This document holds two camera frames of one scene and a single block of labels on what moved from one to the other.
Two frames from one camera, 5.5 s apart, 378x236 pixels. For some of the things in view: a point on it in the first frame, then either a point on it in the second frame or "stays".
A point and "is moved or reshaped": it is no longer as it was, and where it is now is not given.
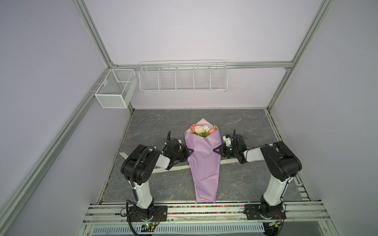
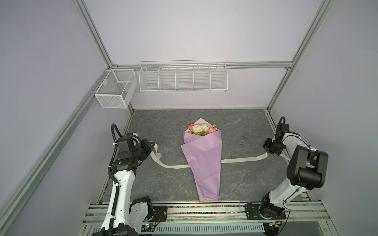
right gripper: [221, 150] → [265, 146]
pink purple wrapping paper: [204, 162] stays
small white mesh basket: [117, 88] stays
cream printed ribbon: [126, 155] is moved or reshaped
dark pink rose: [192, 126] stays
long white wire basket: [183, 76] stays
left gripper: [186, 153] → [144, 143]
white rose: [206, 127] stays
